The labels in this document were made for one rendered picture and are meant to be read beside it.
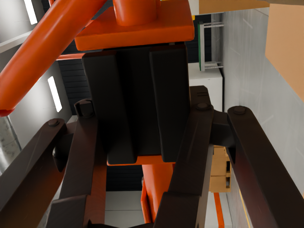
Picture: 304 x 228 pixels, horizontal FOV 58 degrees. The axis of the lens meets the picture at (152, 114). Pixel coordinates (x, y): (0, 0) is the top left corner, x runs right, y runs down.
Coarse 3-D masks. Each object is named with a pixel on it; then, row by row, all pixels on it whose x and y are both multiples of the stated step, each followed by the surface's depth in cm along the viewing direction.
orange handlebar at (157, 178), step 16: (128, 0) 13; (144, 0) 13; (160, 0) 18; (128, 16) 14; (144, 16) 14; (144, 176) 20; (160, 176) 19; (144, 192) 21; (160, 192) 20; (144, 208) 21
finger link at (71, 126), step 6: (66, 126) 16; (72, 126) 16; (66, 132) 15; (72, 132) 15; (66, 138) 15; (60, 144) 15; (66, 144) 15; (54, 150) 15; (60, 150) 15; (66, 150) 15; (54, 156) 16; (60, 156) 15; (66, 156) 15
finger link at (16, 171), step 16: (48, 128) 15; (64, 128) 15; (32, 144) 13; (48, 144) 13; (16, 160) 12; (32, 160) 12; (48, 160) 13; (64, 160) 15; (0, 176) 12; (16, 176) 12; (32, 176) 12; (48, 176) 13; (0, 192) 11; (16, 192) 11; (32, 192) 12; (48, 192) 13; (0, 208) 10; (16, 208) 11; (32, 208) 12; (0, 224) 10; (16, 224) 11; (32, 224) 12
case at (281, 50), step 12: (276, 12) 30; (288, 12) 27; (300, 12) 24; (276, 24) 30; (288, 24) 27; (300, 24) 24; (276, 36) 31; (288, 36) 27; (300, 36) 24; (276, 48) 31; (288, 48) 27; (300, 48) 25; (276, 60) 31; (288, 60) 28; (300, 60) 25; (288, 72) 28; (300, 72) 25; (300, 84) 25; (300, 96) 25
